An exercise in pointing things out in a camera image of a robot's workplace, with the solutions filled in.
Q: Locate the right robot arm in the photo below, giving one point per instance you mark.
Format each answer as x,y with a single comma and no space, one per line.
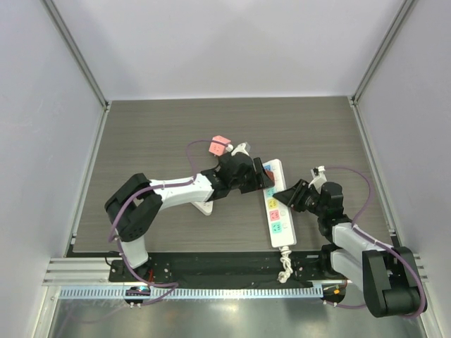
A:
386,275

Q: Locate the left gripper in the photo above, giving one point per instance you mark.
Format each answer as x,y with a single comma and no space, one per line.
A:
261,180

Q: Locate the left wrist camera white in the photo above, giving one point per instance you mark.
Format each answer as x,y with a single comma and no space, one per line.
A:
243,148

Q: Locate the pink cube plug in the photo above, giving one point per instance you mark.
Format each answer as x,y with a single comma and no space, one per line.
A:
220,145

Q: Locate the left aluminium frame post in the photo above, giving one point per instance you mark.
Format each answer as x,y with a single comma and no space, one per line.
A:
74,50

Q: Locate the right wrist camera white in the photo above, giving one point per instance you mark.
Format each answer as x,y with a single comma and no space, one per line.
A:
318,178

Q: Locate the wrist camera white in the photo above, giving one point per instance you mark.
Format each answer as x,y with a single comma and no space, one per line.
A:
243,148
318,178

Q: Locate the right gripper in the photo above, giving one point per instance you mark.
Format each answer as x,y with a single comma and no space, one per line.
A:
300,196

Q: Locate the white slotted cable duct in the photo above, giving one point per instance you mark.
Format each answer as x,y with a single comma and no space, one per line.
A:
140,292

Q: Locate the red-brown plug adapter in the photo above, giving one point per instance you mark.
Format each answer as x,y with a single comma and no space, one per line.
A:
270,174

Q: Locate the white power strip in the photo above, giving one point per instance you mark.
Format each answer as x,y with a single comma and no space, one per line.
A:
280,224

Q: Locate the aluminium frame post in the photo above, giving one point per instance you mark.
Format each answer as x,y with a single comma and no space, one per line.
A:
393,30
74,50

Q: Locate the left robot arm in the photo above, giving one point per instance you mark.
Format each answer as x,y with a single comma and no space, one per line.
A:
133,208

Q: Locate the right aluminium frame post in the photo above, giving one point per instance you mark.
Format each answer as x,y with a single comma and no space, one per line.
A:
393,30

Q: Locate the white triangular socket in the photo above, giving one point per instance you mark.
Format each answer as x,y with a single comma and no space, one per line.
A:
205,208

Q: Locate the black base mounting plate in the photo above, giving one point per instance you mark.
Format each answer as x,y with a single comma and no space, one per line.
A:
236,270

